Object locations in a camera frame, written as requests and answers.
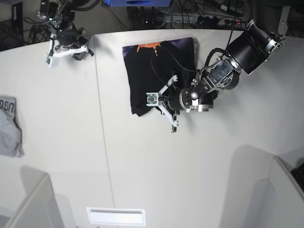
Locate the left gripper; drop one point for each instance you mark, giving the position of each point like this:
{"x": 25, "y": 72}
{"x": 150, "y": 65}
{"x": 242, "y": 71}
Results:
{"x": 169, "y": 102}

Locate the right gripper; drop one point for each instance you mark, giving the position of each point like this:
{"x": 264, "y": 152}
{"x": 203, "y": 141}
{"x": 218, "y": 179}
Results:
{"x": 70, "y": 43}

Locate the black T-shirt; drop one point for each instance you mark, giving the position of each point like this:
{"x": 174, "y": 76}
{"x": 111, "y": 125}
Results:
{"x": 150, "y": 66}

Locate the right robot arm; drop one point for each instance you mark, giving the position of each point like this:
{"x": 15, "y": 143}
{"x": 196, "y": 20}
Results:
{"x": 59, "y": 14}

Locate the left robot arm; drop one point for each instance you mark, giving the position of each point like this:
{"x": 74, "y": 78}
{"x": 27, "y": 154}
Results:
{"x": 263, "y": 35}

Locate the blue box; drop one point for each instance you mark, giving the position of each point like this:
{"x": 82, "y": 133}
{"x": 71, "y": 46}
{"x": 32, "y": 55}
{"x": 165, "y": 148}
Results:
{"x": 135, "y": 3}

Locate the grey folded garment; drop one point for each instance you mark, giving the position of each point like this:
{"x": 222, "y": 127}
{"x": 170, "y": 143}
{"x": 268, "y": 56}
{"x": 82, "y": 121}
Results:
{"x": 10, "y": 132}

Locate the white paper label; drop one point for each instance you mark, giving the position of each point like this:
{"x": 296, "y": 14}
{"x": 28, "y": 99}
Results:
{"x": 117, "y": 217}

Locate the black keyboard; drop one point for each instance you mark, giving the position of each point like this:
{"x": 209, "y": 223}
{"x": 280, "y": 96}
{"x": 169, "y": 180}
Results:
{"x": 298, "y": 174}

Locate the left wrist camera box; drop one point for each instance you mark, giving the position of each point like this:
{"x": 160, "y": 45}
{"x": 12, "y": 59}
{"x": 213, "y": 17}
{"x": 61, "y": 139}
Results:
{"x": 152, "y": 99}

